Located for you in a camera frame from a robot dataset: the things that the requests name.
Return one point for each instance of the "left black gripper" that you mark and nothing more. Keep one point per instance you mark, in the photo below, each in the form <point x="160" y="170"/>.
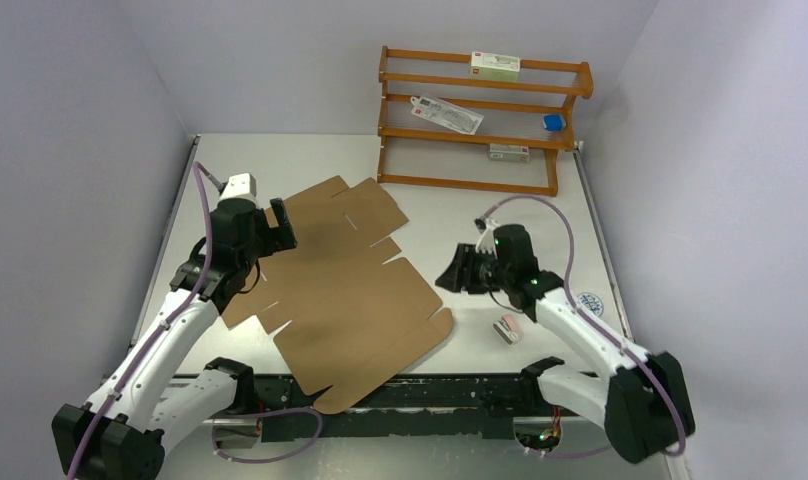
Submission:
<point x="275" y="238"/>

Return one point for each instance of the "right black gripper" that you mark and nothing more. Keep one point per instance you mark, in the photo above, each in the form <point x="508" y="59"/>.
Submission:
<point x="459" y="273"/>

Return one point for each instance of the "brown cardboard box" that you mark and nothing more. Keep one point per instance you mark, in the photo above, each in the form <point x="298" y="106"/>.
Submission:
<point x="346" y="309"/>

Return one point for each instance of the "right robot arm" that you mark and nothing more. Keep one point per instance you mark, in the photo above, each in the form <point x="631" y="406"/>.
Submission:
<point x="550" y="305"/>

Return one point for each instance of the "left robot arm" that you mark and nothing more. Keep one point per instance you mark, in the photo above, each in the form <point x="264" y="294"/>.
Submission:
<point x="126" y="428"/>

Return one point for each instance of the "grey white box lower shelf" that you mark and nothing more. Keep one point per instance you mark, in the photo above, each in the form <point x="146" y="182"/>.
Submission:
<point x="508" y="153"/>

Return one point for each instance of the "green white box top shelf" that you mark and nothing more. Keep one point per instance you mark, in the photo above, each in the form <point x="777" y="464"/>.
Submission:
<point x="494" y="67"/>

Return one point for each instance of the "pink white small device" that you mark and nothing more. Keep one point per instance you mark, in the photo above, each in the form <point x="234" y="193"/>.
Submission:
<point x="507" y="328"/>

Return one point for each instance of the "orange wooden shelf rack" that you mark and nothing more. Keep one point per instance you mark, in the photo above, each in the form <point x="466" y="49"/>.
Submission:
<point x="414" y="151"/>

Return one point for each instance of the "white plastic packet on shelf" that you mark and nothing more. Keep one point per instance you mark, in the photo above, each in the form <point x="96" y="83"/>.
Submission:
<point x="446" y="115"/>

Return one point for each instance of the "blue small object on shelf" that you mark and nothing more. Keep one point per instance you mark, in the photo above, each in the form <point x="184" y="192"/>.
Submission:
<point x="554" y="122"/>

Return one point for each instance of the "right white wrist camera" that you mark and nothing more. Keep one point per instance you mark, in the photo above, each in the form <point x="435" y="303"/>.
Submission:
<point x="486" y="242"/>

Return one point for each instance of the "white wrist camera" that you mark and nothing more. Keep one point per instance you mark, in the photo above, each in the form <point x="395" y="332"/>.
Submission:
<point x="240" y="186"/>
<point x="486" y="242"/>

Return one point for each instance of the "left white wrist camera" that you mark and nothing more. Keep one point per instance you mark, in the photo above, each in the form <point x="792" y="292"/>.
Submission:
<point x="240" y="186"/>

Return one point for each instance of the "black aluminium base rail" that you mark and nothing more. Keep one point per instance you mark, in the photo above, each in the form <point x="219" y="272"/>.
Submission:
<point x="391" y="404"/>

